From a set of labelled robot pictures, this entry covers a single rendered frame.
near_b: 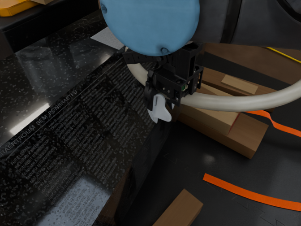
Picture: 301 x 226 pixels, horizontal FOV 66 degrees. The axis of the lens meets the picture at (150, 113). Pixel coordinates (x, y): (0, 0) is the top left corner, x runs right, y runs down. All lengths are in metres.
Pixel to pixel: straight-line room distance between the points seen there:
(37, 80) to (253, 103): 0.61
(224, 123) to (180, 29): 1.25
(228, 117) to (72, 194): 1.03
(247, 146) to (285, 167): 0.27
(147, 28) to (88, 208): 0.59
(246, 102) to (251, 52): 1.98
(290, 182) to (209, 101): 1.19
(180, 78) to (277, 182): 1.22
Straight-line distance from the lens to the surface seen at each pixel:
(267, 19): 0.22
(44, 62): 0.87
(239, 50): 2.43
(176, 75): 0.43
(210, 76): 1.90
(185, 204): 1.22
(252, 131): 1.59
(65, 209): 0.71
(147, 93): 0.46
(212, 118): 1.45
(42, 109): 0.70
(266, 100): 0.50
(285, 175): 1.61
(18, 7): 1.38
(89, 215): 0.73
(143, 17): 0.21
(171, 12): 0.21
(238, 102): 0.47
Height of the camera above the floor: 1.28
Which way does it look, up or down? 49 degrees down
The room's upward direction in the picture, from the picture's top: straight up
